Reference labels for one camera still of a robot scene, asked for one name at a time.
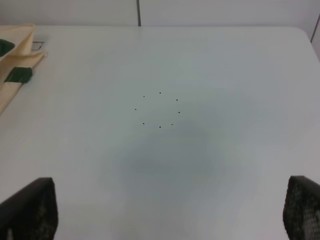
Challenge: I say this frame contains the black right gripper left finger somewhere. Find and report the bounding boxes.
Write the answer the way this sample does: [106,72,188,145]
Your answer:
[0,177,59,240]

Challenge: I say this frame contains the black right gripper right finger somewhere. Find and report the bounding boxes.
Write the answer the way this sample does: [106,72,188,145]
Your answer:
[282,175,320,240]

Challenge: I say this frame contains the cream linen bag green handles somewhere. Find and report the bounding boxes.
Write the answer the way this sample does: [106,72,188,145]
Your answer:
[0,24,47,113]

